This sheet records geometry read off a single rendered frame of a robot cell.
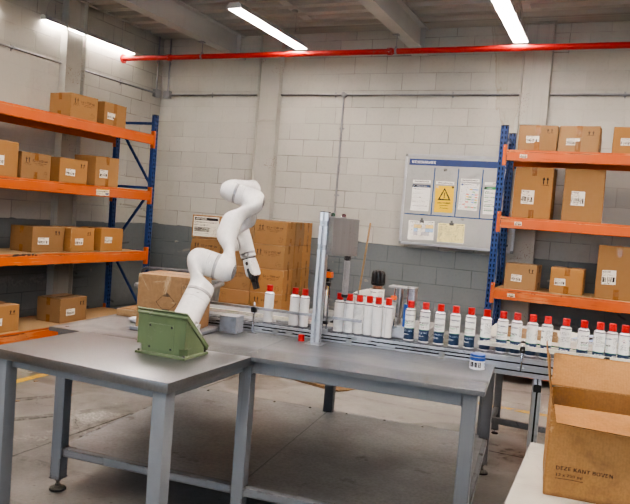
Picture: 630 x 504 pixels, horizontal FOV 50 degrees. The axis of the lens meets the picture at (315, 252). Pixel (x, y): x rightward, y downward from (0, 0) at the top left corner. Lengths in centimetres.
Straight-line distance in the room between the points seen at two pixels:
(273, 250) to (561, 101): 343
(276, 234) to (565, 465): 533
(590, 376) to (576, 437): 32
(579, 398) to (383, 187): 611
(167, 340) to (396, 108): 570
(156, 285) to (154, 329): 55
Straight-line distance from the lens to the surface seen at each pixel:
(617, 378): 227
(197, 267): 315
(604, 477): 202
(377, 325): 351
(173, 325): 294
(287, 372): 306
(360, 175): 821
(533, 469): 221
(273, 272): 701
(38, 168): 709
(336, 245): 340
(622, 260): 692
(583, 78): 787
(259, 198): 331
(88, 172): 767
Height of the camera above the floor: 147
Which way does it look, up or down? 3 degrees down
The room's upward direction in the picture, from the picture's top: 4 degrees clockwise
